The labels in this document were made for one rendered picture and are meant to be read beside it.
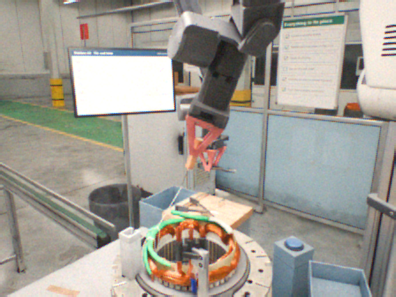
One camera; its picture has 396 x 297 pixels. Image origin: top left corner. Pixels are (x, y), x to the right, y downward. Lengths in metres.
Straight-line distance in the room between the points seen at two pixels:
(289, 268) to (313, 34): 2.21
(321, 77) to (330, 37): 0.31
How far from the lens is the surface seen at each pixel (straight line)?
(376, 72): 0.77
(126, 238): 0.58
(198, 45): 0.46
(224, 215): 0.89
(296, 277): 0.86
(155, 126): 3.13
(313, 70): 2.77
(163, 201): 1.07
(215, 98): 0.50
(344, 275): 0.77
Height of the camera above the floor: 1.48
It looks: 15 degrees down
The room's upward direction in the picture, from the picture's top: straight up
